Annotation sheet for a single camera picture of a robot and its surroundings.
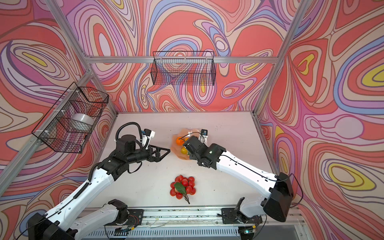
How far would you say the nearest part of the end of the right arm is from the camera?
511mm

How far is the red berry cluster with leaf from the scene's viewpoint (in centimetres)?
77

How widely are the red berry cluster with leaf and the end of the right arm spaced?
0.28m
